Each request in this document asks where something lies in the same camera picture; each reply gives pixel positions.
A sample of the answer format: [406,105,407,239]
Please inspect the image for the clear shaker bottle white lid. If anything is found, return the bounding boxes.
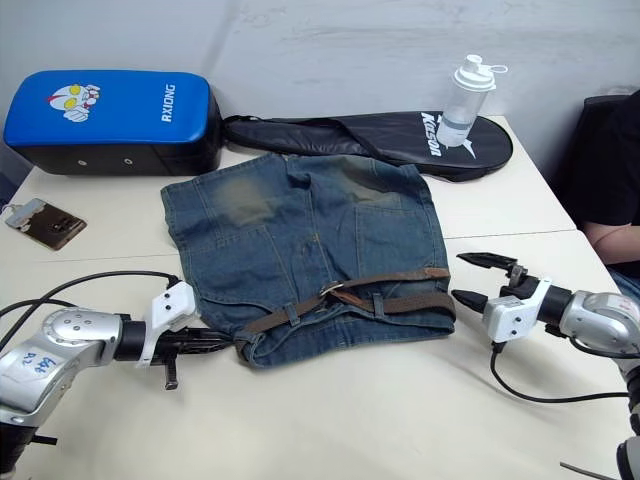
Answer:
[439,53,510,149]

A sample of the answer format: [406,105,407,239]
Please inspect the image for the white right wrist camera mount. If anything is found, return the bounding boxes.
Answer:
[481,277,552,344]

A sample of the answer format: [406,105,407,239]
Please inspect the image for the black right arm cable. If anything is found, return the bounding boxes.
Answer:
[489,341,630,402]

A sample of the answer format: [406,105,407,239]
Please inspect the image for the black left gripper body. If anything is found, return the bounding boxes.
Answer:
[149,327,192,392]

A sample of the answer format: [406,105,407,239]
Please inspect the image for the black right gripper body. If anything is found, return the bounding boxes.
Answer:
[498,263,539,299]

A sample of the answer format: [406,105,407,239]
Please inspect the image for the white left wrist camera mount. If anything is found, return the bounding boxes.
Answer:
[134,280,199,369]

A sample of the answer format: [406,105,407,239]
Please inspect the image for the person in black shirt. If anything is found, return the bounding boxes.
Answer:
[579,88,640,302]

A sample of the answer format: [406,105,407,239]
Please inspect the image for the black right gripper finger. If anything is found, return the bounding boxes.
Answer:
[450,290,489,316]
[456,252,520,274]

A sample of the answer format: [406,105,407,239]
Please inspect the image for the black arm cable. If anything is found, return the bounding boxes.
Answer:
[0,270,180,334]
[489,341,630,402]

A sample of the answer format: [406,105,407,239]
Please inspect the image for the blue and black boxing pad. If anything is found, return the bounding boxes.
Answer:
[2,69,224,178]

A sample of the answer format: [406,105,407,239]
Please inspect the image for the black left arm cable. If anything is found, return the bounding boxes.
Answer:
[0,270,180,334]

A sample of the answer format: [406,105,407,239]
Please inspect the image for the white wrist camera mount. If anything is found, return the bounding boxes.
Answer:
[134,280,199,369]
[481,277,552,344]

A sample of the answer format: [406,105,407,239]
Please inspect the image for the blue denim shorts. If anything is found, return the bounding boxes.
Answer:
[159,152,458,369]

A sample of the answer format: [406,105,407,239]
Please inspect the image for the white phone charm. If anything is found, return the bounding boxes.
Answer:
[1,201,30,230]

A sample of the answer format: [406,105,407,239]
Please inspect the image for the black racket bag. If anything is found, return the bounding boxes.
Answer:
[223,110,515,183]

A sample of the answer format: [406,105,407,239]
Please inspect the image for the brown braided belt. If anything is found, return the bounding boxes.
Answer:
[233,266,457,359]

